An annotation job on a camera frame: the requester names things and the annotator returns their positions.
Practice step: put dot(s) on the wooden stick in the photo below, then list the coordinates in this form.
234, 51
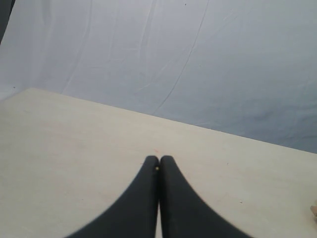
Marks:
313, 209

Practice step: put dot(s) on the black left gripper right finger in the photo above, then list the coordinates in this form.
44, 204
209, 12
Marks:
183, 213

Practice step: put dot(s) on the blue-grey backdrop cloth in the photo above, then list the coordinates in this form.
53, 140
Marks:
245, 67

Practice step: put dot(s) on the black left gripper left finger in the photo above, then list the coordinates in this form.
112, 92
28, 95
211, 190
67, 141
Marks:
134, 213

